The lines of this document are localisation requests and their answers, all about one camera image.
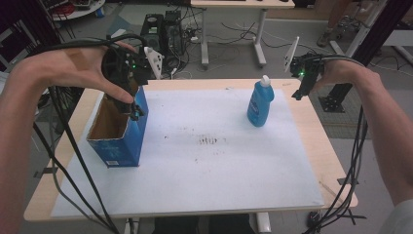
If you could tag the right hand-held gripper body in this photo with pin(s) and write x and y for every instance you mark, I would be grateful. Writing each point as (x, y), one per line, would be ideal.
(308, 68)

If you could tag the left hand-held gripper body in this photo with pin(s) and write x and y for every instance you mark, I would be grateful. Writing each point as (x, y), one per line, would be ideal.
(121, 65)

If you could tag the blue cardboard box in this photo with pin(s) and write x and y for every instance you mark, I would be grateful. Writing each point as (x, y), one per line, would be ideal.
(123, 143)

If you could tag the blue bottle with white cap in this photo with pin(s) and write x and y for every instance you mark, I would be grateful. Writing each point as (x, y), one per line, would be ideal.
(259, 104)

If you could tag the person's right hand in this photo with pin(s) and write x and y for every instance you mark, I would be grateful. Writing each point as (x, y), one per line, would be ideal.
(344, 73)

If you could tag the person's left hand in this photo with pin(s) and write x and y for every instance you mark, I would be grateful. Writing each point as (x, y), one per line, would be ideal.
(68, 66)

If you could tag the small white device box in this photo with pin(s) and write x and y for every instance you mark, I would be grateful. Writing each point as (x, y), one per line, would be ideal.
(118, 32)

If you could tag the black computer tower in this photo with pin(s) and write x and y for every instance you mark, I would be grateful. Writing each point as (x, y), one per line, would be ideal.
(173, 31)
(152, 31)

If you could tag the grey floor mat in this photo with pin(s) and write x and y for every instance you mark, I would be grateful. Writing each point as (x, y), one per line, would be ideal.
(347, 125)

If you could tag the white metal stand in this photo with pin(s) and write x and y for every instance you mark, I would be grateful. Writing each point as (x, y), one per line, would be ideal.
(360, 32)

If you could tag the round white table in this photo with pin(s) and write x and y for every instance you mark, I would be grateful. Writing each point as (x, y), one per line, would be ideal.
(81, 11)

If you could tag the white table mat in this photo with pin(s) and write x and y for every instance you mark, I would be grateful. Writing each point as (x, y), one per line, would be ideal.
(211, 169)

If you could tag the white desk with wooden top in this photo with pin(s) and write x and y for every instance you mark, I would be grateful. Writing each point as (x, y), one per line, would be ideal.
(240, 3)

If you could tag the black tape strip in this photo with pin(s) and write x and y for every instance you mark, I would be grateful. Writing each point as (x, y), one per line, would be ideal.
(40, 173)

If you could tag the white table leg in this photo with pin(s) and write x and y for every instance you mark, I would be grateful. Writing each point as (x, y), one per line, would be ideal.
(263, 223)

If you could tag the black tape cross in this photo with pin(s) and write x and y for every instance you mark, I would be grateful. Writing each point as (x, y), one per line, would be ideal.
(352, 217)

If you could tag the person's white sleeve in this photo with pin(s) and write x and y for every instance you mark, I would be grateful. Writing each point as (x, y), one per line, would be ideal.
(399, 219)

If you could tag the black post base plate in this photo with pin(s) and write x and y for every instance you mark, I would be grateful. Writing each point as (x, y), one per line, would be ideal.
(331, 104)

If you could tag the black metal post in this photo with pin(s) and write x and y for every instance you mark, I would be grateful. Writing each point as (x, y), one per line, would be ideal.
(383, 29)

